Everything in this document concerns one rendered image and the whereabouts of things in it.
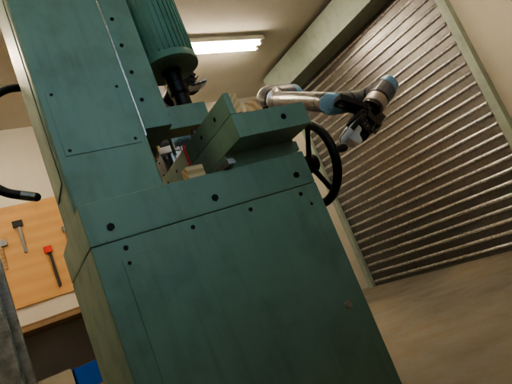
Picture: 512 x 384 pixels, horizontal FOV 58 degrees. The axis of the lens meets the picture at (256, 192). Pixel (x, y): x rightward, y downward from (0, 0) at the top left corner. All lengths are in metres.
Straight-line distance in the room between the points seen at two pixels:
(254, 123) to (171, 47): 0.41
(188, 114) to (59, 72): 0.35
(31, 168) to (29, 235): 0.66
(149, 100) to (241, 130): 0.33
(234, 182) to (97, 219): 0.32
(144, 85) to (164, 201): 0.41
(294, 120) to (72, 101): 0.53
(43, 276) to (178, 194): 3.55
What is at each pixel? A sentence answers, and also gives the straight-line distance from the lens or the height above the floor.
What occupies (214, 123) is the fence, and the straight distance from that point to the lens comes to 1.14.
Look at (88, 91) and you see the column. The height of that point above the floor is 1.10.
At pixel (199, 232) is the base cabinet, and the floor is 0.67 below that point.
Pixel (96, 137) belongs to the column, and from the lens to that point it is 1.16.
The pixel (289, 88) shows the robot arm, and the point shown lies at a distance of 1.96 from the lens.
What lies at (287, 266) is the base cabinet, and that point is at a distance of 1.08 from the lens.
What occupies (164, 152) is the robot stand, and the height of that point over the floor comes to 1.22.
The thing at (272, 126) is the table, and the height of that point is 0.85.
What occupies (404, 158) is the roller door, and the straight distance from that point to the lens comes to 4.54.
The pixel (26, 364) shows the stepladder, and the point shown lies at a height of 0.54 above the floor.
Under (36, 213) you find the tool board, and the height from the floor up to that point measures 1.83.
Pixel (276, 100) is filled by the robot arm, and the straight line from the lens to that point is 1.79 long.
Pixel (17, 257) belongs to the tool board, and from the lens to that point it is 4.55.
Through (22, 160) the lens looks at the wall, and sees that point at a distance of 4.86.
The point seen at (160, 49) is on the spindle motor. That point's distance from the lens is 1.39.
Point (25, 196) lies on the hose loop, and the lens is 1.34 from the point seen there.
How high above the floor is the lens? 0.53
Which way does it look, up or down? 10 degrees up
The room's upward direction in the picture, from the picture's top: 22 degrees counter-clockwise
